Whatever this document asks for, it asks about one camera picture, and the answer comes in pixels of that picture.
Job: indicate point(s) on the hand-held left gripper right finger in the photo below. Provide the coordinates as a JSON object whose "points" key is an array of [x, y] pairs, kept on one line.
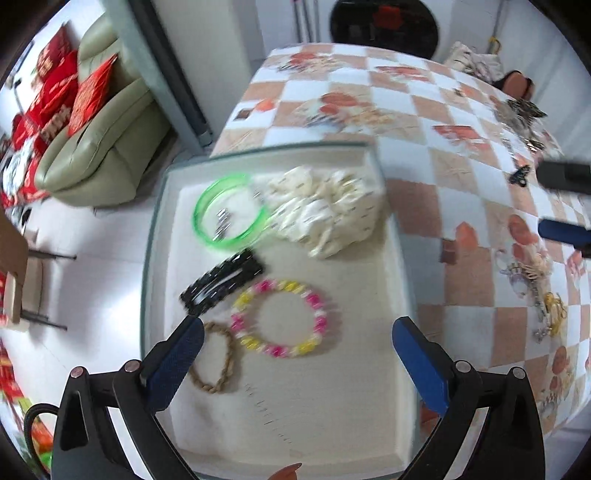
{"points": [[422, 360]]}

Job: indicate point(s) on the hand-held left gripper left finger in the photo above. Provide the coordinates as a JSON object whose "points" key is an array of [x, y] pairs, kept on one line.
{"points": [[178, 355]]}

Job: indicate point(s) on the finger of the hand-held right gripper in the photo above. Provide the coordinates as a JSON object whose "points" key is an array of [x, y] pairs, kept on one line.
{"points": [[563, 175], [563, 233]]}

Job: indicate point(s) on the black claw hair clip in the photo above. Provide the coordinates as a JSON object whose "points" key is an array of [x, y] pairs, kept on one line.
{"points": [[520, 176]]}

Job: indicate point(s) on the white glass-edged tray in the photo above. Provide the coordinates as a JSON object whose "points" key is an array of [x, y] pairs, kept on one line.
{"points": [[346, 369]]}

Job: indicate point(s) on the black snap hair clip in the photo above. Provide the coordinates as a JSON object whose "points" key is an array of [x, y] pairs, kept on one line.
{"points": [[221, 281]]}

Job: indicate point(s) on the small silver hair clip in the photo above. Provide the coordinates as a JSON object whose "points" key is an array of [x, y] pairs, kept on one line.
{"points": [[223, 224]]}

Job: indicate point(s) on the green plastic bangle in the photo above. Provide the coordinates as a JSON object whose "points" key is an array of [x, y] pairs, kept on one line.
{"points": [[198, 217]]}

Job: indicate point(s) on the cream polka dot scrunchie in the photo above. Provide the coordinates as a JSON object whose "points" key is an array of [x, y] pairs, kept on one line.
{"points": [[323, 207]]}

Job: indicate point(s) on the leopard print hair bow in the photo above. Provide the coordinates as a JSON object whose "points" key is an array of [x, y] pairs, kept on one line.
{"points": [[526, 108]]}

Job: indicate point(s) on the gold clothes hanger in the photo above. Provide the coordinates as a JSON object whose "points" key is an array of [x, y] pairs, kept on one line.
{"points": [[495, 46]]}

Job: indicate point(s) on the cream cloth bag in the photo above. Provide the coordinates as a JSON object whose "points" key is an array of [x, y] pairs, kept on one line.
{"points": [[471, 60]]}

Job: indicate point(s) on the wooden chair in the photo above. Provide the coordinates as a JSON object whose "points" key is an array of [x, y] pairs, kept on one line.
{"points": [[14, 258]]}

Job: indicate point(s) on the beige leather sofa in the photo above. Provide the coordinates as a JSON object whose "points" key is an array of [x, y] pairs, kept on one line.
{"points": [[115, 152]]}

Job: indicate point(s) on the white washing machine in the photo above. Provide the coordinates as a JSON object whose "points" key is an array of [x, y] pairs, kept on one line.
{"points": [[383, 23]]}

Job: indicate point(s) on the red gold patterned cushion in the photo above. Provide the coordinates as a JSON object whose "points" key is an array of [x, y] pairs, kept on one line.
{"points": [[92, 97]]}

